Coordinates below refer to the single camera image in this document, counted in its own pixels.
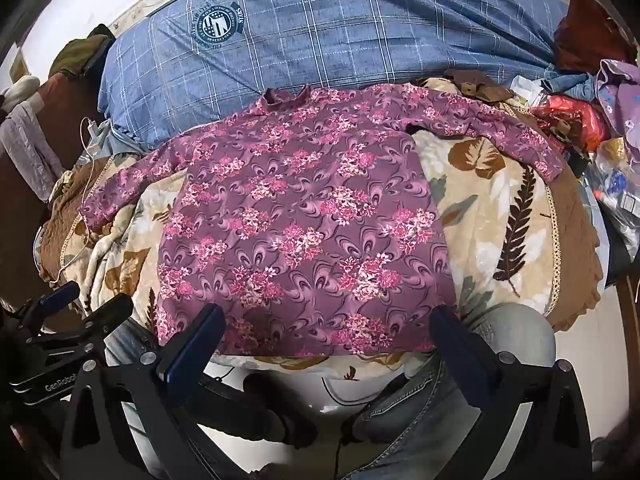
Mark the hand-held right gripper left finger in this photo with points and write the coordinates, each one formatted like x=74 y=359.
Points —
x=192 y=347

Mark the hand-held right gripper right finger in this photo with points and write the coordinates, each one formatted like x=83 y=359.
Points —
x=462 y=352

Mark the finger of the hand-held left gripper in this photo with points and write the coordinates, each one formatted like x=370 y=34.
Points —
x=111 y=310
x=60 y=293

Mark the purple floral shirt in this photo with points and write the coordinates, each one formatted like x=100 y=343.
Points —
x=300 y=220

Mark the person's left leg in jeans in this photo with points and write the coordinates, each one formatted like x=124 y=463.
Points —
x=127 y=340

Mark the person's leg in jeans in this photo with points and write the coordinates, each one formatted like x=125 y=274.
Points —
x=420 y=410
x=127 y=340

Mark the person's right leg in jeans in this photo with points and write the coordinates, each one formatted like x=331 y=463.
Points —
x=420 y=410

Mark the lavender cloth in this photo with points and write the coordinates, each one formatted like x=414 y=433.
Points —
x=27 y=140

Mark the leaf print blanket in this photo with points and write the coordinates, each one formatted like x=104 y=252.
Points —
x=500 y=200

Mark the clear plastic bag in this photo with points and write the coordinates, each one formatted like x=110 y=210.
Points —
x=620 y=180

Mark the olive green cloth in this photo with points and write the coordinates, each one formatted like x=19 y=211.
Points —
x=82 y=52

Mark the red plastic bag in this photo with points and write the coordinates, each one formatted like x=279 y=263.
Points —
x=575 y=117

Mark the small brown cloth piece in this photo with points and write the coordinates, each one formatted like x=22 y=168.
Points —
x=480 y=85

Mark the denim cloth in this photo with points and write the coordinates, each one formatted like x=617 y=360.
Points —
x=570 y=85

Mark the purple flowered cloth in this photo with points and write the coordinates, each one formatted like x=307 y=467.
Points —
x=620 y=100

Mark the blue plaid quilt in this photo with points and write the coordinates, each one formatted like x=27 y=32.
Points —
x=325 y=35

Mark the dark red cloth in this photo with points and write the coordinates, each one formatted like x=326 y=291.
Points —
x=590 y=35

